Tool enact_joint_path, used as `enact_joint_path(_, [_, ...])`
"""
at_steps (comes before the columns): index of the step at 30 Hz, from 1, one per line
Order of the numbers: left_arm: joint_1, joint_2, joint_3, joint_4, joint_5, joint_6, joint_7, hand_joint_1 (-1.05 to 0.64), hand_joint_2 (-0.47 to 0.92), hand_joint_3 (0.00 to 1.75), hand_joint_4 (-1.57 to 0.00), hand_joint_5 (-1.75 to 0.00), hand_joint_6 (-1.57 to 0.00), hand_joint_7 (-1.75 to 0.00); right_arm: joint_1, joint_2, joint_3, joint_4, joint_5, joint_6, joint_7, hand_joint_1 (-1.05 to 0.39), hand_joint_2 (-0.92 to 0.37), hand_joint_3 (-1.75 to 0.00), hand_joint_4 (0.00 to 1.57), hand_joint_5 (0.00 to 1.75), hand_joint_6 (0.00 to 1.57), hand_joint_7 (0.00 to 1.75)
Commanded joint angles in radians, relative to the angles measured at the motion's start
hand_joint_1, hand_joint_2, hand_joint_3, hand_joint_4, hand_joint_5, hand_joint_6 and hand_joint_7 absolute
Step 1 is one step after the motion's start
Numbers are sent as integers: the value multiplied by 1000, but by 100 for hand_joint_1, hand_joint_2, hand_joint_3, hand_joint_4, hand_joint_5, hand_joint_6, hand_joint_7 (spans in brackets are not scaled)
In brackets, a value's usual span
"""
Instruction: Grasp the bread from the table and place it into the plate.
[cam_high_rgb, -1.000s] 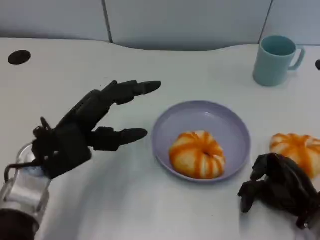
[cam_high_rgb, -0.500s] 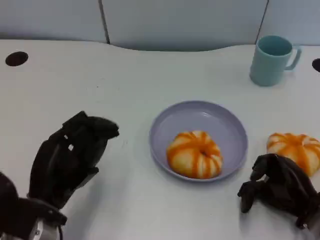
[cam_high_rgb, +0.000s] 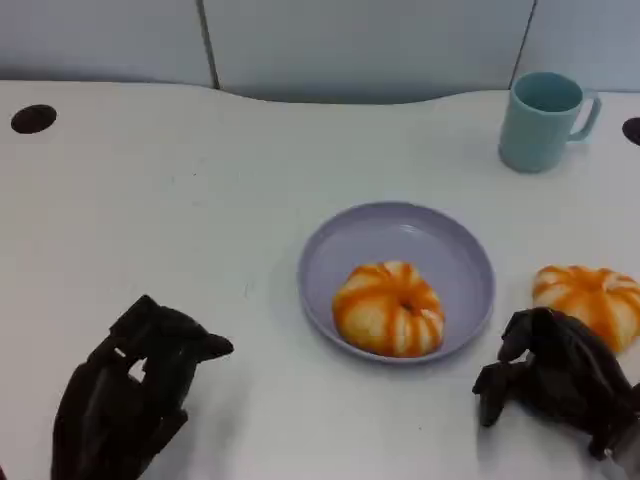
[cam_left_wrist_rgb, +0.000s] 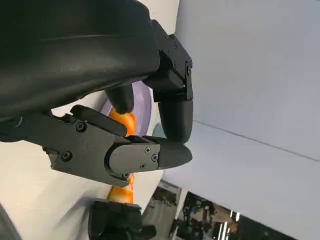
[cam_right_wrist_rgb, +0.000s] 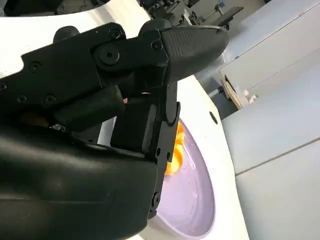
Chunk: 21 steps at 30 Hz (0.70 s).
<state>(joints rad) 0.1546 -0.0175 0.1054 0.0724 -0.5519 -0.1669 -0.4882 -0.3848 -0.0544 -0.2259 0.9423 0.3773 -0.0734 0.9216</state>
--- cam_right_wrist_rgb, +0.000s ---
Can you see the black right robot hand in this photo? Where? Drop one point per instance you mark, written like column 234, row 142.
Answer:
column 62, row 175

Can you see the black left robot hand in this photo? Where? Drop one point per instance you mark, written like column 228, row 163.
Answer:
column 66, row 32

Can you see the orange and white bread roll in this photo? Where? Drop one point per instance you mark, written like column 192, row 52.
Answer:
column 178, row 150

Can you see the workshop desk with equipment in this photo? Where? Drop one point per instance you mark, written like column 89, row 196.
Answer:
column 175, row 11

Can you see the lilac plate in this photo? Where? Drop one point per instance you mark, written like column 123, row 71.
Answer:
column 190, row 197

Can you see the wooden board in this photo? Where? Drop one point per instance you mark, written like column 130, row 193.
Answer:
column 233, row 92

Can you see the small white objects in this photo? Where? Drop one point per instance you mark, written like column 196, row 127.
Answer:
column 251, row 97

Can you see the pale grey tall cabinet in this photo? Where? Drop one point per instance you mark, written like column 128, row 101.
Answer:
column 275, row 50

